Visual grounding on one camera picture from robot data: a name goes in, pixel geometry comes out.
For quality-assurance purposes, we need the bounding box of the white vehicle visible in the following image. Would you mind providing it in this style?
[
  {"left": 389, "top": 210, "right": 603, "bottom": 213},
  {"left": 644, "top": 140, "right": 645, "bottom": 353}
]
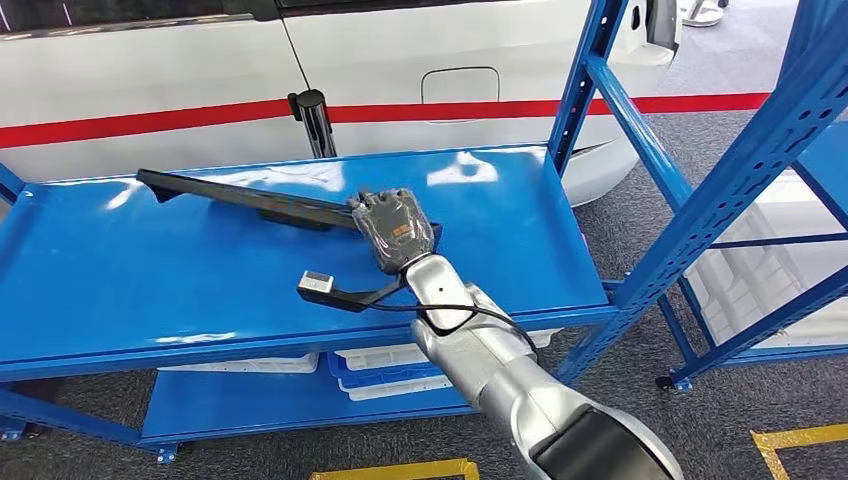
[{"left": 0, "top": 0, "right": 684, "bottom": 208}]

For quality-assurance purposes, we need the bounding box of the white round stand base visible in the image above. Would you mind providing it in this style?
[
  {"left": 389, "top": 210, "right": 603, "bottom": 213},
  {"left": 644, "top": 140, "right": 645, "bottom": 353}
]
[{"left": 682, "top": 0, "right": 728, "bottom": 28}]

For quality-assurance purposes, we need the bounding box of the blue metal shelf rack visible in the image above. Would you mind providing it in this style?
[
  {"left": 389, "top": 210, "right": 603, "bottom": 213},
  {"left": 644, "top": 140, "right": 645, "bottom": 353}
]
[
  {"left": 0, "top": 0, "right": 848, "bottom": 465},
  {"left": 654, "top": 119, "right": 848, "bottom": 395}
]

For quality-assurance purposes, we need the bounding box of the red barrier belt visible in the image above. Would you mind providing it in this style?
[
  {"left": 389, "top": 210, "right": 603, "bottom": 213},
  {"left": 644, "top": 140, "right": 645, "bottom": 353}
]
[
  {"left": 0, "top": 97, "right": 294, "bottom": 151},
  {"left": 326, "top": 91, "right": 771, "bottom": 126}
]

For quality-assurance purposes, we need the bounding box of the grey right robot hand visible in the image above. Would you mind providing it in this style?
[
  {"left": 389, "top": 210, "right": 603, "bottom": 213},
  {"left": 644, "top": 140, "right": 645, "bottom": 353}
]
[{"left": 349, "top": 187, "right": 437, "bottom": 275}]

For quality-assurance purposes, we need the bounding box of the yellow floor tape square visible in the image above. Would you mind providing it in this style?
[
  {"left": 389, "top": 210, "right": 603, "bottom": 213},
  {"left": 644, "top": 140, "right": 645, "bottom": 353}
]
[
  {"left": 309, "top": 458, "right": 480, "bottom": 480},
  {"left": 750, "top": 423, "right": 848, "bottom": 480}
]

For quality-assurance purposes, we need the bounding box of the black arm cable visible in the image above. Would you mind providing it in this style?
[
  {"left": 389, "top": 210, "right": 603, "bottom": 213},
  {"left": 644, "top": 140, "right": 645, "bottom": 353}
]
[{"left": 367, "top": 301, "right": 541, "bottom": 362}]

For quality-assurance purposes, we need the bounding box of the black stanchion post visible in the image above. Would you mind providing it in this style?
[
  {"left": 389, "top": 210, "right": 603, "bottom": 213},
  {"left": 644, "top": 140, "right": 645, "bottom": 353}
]
[{"left": 286, "top": 87, "right": 338, "bottom": 160}]

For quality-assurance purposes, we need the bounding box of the long black plastic car part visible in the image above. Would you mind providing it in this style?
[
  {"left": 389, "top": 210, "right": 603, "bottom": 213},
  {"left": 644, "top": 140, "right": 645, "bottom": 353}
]
[{"left": 135, "top": 168, "right": 444, "bottom": 250}]

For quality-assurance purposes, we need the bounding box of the black camera bracket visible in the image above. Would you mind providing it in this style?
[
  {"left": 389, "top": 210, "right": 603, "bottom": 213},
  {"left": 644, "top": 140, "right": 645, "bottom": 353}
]
[{"left": 296, "top": 274, "right": 407, "bottom": 314}]

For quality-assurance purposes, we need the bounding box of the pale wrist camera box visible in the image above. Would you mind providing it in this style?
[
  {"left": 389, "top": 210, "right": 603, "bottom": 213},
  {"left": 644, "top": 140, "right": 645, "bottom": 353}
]
[{"left": 297, "top": 270, "right": 335, "bottom": 296}]

